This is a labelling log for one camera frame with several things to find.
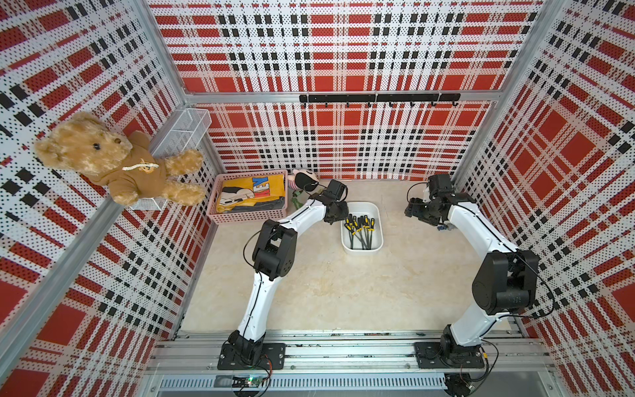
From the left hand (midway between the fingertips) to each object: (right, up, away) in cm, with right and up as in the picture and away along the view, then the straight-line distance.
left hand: (346, 213), depth 102 cm
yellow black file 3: (+11, -7, +1) cm, 13 cm away
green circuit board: (-30, -47, -33) cm, 65 cm away
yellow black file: (+2, -9, -1) cm, 9 cm away
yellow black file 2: (+8, -6, +2) cm, 10 cm away
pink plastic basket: (-34, +1, 0) cm, 34 cm away
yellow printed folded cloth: (-45, +9, +6) cm, 46 cm away
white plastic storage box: (+12, +1, +3) cm, 12 cm away
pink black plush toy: (-18, +15, +5) cm, 23 cm away
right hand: (+25, +1, -12) cm, 28 cm away
